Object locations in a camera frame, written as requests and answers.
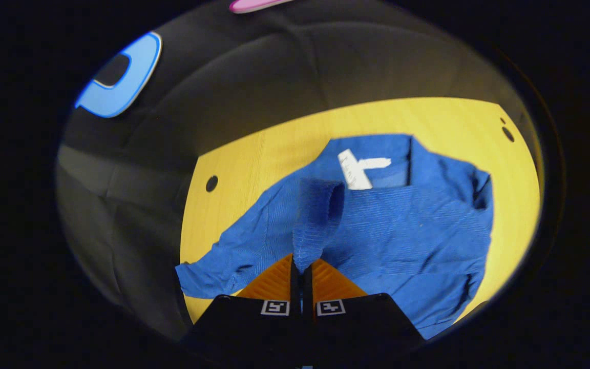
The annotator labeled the black backdrop cloth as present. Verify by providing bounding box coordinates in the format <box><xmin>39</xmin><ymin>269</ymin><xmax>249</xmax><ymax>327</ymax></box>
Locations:
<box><xmin>55</xmin><ymin>0</ymin><xmax>541</xmax><ymax>339</ymax></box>

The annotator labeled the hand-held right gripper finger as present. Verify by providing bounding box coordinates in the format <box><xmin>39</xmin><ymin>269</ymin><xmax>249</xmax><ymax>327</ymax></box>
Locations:
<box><xmin>182</xmin><ymin>253</ymin><xmax>303</xmax><ymax>360</ymax></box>
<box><xmin>303</xmin><ymin>259</ymin><xmax>426</xmax><ymax>362</ymax></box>

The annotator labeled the blue button shirt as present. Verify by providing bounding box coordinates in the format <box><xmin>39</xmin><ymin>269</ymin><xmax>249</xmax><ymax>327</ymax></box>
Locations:
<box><xmin>175</xmin><ymin>134</ymin><xmax>494</xmax><ymax>340</ymax></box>

